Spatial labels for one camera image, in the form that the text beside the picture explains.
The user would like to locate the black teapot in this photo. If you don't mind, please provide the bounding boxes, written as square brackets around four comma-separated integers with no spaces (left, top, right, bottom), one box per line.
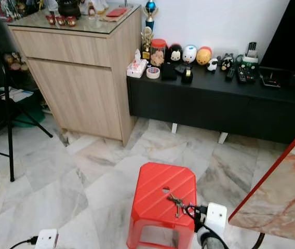
[57,0,82,18]

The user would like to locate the red flat pouch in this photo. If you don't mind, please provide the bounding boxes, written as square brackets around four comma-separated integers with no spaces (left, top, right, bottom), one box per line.
[106,7,128,19]

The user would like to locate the white tape roll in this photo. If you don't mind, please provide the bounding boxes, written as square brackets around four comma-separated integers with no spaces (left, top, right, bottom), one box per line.
[146,66,161,79]

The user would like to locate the small gold trophy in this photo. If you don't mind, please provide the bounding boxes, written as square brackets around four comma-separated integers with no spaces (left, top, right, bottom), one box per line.
[141,27,154,60]

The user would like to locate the black flat tray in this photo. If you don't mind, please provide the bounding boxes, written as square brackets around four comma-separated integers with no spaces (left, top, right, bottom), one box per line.
[260,70,284,88]

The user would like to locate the yellow orange round toy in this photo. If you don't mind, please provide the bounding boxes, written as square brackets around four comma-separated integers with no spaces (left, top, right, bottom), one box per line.
[196,47,213,66]

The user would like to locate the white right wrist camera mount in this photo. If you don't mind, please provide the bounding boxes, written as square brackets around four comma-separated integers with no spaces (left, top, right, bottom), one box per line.
[205,202,228,237]

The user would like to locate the marble pattern folding table top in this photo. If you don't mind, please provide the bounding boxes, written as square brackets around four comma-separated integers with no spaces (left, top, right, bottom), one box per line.
[228,117,295,244]

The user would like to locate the cordless phone on base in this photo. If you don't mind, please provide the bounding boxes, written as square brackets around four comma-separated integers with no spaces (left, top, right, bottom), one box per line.
[243,41,260,64]

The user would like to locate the black tape dispenser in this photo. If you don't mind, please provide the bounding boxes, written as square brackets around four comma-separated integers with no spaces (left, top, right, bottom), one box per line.
[181,66,194,84]

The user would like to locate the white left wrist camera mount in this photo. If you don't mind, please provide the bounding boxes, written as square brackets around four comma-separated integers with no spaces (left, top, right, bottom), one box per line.
[34,229,59,249]

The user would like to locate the slim black remote control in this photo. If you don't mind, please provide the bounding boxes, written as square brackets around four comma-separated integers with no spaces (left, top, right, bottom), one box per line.
[225,66,235,81]

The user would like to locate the blue ball trophy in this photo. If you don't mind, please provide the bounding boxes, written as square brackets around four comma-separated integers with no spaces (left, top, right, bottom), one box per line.
[144,0,158,31]

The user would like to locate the black low console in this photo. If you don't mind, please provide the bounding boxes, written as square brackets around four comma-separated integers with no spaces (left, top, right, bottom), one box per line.
[127,65,295,145]

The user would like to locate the black television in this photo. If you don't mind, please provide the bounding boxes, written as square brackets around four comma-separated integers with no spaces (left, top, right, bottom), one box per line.
[259,0,295,76]

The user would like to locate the small panda figurine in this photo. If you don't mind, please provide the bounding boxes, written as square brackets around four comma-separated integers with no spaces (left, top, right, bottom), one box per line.
[207,58,219,72]

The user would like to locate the light wooden cabinet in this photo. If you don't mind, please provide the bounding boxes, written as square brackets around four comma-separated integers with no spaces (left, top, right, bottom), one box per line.
[7,6,142,147]

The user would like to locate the white round head toy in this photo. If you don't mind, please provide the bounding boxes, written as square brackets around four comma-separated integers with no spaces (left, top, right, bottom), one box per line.
[182,45,198,64]

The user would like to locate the black mouse head toy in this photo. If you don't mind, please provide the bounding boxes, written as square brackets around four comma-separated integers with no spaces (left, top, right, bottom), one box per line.
[167,44,183,64]

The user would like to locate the red lidded glass jar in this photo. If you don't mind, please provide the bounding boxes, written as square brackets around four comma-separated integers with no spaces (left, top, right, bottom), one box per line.
[150,38,168,68]

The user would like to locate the red plastic stool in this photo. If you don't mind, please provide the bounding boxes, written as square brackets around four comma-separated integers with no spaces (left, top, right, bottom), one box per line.
[127,162,198,249]

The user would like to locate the white papers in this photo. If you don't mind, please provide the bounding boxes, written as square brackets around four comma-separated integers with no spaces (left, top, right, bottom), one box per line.
[0,87,34,103]

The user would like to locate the wide black remote control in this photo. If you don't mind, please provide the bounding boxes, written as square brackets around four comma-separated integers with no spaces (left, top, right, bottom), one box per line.
[236,64,258,84]

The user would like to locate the black tripod stand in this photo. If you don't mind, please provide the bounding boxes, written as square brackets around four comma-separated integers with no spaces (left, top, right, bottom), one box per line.
[0,26,54,183]

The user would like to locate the black metal table leg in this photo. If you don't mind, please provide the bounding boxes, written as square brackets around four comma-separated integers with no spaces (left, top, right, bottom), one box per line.
[251,233,265,249]

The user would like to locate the green bin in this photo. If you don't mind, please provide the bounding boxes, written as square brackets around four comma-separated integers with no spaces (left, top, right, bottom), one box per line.
[12,93,47,128]

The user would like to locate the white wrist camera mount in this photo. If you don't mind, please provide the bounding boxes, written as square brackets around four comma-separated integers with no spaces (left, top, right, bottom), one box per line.
[34,229,59,249]
[205,202,228,237]

